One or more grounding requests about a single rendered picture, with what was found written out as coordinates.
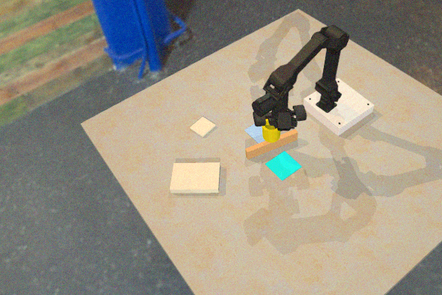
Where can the yellow cup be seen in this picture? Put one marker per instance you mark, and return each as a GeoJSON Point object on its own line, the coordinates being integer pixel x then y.
{"type": "Point", "coordinates": [269, 133]}

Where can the tan wooden bar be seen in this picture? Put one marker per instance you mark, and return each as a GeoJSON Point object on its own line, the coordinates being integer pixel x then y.
{"type": "Point", "coordinates": [265, 146]}

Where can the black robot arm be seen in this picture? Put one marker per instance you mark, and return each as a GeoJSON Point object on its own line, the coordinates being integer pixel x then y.
{"type": "Point", "coordinates": [285, 76]}

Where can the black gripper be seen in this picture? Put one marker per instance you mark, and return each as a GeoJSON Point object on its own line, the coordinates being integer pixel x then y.
{"type": "Point", "coordinates": [299, 112]}

